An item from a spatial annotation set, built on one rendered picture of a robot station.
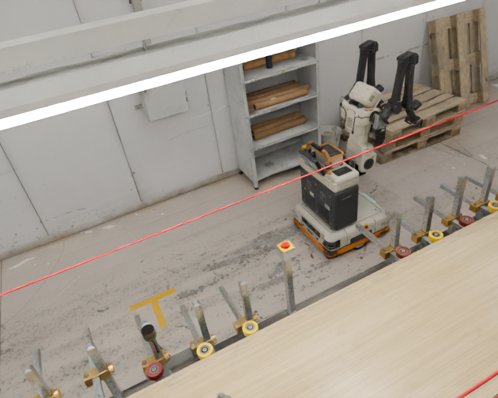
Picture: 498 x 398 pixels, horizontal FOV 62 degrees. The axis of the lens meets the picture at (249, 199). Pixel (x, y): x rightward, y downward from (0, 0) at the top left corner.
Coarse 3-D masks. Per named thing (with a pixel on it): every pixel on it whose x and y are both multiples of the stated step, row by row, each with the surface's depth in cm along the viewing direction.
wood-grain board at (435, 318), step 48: (480, 240) 240; (384, 288) 220; (432, 288) 216; (480, 288) 212; (288, 336) 203; (336, 336) 200; (384, 336) 196; (432, 336) 193; (480, 336) 190; (192, 384) 189; (240, 384) 186; (288, 384) 183; (336, 384) 180; (384, 384) 178; (432, 384) 175
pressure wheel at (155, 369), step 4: (152, 364) 199; (156, 364) 199; (160, 364) 198; (148, 368) 197; (152, 368) 198; (156, 368) 197; (160, 368) 197; (148, 372) 196; (152, 372) 196; (156, 372) 195; (160, 372) 195; (148, 376) 194; (152, 376) 194; (156, 376) 194; (160, 376) 196; (152, 380) 195; (156, 380) 195
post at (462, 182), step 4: (460, 176) 251; (464, 176) 249; (460, 180) 251; (464, 180) 250; (460, 184) 252; (464, 184) 252; (456, 188) 256; (460, 188) 253; (464, 188) 254; (456, 192) 257; (460, 192) 254; (456, 196) 258; (460, 196) 256; (456, 200) 260; (460, 200) 259; (456, 204) 261; (460, 204) 261; (452, 208) 265; (456, 208) 262; (460, 208) 264; (452, 212) 266; (456, 212) 264; (448, 228) 275; (452, 228) 271
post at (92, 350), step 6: (90, 348) 182; (96, 348) 187; (90, 354) 183; (96, 354) 185; (96, 360) 187; (102, 360) 189; (96, 366) 189; (102, 366) 190; (108, 378) 196; (108, 384) 198; (114, 384) 199; (114, 390) 201; (120, 390) 208; (114, 396) 204; (120, 396) 206
